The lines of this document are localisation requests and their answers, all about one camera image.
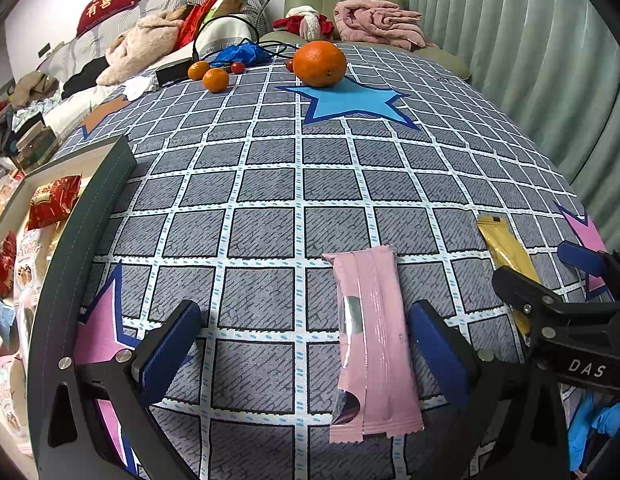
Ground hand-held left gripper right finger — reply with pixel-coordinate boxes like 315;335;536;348
409;300;573;480

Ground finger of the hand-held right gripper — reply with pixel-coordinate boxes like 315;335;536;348
491;266;610;346
557;240;620;301

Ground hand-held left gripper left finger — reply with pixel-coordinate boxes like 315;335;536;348
31;300;205;480

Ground gold snack packet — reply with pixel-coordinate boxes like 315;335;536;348
477;215;543;341

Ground silver snack packet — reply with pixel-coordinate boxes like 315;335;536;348
16;300;40;356

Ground dark grey storage box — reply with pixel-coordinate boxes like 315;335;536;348
0;134;138;480

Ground white cookie packet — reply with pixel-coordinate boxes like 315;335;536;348
12;227;56;311

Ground small red snack packet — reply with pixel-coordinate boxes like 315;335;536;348
0;232;18;298

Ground large red snack packet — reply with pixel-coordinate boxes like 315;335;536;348
26;175;83;231

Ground person's right hand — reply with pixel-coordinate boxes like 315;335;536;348
568;392;620;473

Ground pink and white snack packet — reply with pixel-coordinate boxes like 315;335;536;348
0;355;33;453

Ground light blue snack packet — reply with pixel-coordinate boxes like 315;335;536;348
0;292;16;348

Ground checked star tablecloth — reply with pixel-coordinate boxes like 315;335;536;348
55;40;613;480

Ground pale green curtain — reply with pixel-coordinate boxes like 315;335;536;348
397;0;620;256

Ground orange snack packet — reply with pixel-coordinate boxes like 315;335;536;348
0;175;21;223

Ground stack of books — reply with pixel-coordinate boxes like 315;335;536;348
10;120;61;171

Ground white pillow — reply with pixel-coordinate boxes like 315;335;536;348
42;82;126;133

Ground white tissue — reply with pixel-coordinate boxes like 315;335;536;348
121;76;158;101

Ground black power adapter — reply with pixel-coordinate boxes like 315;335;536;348
155;59;193;87

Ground black garment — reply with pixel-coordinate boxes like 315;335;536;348
62;56;111;98

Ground brown clothes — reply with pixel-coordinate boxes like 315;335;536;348
12;71;61;108

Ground pink blanket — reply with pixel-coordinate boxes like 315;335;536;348
334;0;438;51

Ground large orange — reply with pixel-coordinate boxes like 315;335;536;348
293;41;347;88

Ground blue plastic bag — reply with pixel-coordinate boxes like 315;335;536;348
210;42;275;67

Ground beige plush garment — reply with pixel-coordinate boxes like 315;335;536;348
96;14;185;86

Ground grey striped sofa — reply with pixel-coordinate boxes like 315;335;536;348
5;0;271;126

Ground white cloth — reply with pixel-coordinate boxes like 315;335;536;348
197;12;261;56

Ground red bag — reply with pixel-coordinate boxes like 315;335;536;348
177;0;218;51

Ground red and white plush toy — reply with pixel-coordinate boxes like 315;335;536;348
272;5;335;41

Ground red embroidered cushion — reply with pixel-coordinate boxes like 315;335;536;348
76;0;148;37

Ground black cable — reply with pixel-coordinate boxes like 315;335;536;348
190;14;303;61

